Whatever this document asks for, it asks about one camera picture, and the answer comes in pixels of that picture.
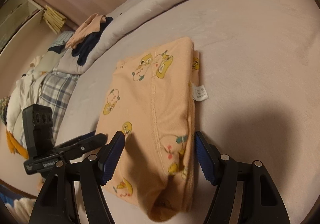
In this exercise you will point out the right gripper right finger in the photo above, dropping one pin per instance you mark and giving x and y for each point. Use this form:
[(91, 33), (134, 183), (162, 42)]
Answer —
[(261, 201)]

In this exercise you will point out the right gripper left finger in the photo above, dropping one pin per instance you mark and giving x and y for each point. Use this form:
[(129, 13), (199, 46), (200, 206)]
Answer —
[(56, 202)]

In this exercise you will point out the peach cartoon print shirt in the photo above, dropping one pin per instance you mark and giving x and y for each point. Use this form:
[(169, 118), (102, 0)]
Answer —
[(150, 100)]

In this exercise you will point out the white clothes pile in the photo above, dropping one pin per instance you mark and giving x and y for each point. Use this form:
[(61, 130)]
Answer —
[(29, 87)]

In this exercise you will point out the left hand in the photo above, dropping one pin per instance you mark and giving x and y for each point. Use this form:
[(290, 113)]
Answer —
[(40, 184)]

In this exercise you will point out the orange cloth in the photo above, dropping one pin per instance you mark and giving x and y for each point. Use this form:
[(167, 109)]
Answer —
[(15, 147)]

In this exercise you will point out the plaid pillow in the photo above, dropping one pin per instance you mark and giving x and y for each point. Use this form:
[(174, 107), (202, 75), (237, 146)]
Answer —
[(56, 93)]

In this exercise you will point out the folded navy garment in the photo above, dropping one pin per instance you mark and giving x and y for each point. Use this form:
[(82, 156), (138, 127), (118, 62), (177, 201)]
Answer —
[(83, 49)]

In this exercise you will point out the striped folded cloth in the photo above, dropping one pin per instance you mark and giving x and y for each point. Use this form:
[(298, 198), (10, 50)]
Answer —
[(59, 44)]

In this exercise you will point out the yellow pleated lampshade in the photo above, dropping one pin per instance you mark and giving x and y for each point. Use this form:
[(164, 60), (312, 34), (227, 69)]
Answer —
[(53, 19)]

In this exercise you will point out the folded peach garment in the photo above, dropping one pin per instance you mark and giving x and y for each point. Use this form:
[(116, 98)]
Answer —
[(90, 25)]

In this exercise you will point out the lavender bed sheet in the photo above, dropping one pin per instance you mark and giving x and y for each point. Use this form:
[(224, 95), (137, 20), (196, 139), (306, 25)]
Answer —
[(259, 63)]

